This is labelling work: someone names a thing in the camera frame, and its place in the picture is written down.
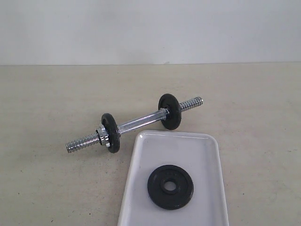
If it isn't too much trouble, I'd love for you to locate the chrome threaded dumbbell bar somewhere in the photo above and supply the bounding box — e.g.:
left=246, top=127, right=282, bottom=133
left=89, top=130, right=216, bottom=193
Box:
left=66, top=97, right=203, bottom=153

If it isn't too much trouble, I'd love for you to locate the black weight plate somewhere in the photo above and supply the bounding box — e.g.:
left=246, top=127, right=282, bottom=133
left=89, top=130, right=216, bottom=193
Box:
left=147, top=165, right=194, bottom=210

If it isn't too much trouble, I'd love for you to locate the white rectangular tray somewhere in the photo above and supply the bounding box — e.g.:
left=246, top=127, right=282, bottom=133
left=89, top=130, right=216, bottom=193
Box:
left=118, top=130, right=229, bottom=226

